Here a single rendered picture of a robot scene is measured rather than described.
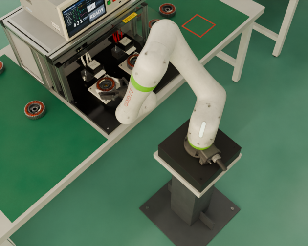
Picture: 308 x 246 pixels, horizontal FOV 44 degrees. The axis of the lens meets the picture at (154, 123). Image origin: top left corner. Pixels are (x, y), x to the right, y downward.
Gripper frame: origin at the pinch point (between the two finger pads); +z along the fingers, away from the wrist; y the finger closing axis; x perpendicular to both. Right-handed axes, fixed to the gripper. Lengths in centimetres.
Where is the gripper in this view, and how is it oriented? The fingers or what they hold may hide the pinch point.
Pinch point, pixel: (106, 85)
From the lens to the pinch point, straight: 217.3
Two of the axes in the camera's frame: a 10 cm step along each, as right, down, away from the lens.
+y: 6.8, -6.1, 4.0
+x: -3.1, -7.4, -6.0
